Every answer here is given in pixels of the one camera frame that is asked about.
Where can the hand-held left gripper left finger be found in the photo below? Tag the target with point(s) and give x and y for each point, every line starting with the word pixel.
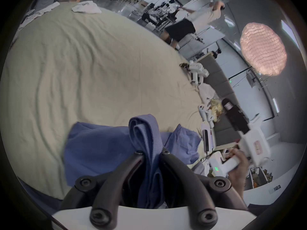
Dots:
pixel 108 188

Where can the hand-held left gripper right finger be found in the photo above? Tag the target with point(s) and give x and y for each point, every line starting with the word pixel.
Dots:
pixel 187 181

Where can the blue shirt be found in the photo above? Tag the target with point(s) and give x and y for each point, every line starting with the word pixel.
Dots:
pixel 100 147

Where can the person's right forearm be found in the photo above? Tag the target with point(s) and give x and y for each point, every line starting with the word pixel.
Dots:
pixel 237 188

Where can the spare hand-held gripper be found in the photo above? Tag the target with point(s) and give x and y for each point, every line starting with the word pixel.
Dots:
pixel 206 115
pixel 197 72

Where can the white cloth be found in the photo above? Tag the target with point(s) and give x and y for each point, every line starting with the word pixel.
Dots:
pixel 38 14
pixel 206 92
pixel 86 7

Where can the pink round lamp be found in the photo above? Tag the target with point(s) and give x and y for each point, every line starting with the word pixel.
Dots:
pixel 262 48

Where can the grey padded headboard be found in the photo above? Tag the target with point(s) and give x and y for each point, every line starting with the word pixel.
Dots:
pixel 220 80

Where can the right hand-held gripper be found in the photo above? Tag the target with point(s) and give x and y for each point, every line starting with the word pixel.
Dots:
pixel 254 142

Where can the person's right hand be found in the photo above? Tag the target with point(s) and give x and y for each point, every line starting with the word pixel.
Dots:
pixel 241 158

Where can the yellow crumpled bag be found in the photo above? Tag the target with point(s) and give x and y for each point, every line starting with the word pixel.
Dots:
pixel 217 109

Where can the white flat device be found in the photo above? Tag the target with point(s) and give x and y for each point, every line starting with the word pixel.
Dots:
pixel 207 136

